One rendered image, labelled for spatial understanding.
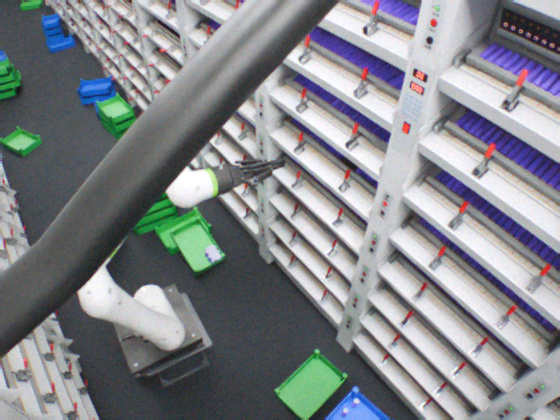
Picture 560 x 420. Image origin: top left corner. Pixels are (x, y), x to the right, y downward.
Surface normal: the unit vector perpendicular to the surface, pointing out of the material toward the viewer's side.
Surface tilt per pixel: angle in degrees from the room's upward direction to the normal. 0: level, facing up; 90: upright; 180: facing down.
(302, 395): 0
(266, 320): 0
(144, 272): 0
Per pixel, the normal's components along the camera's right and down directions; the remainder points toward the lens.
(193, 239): 0.20, -0.47
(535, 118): -0.26, -0.49
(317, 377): 0.02, -0.68
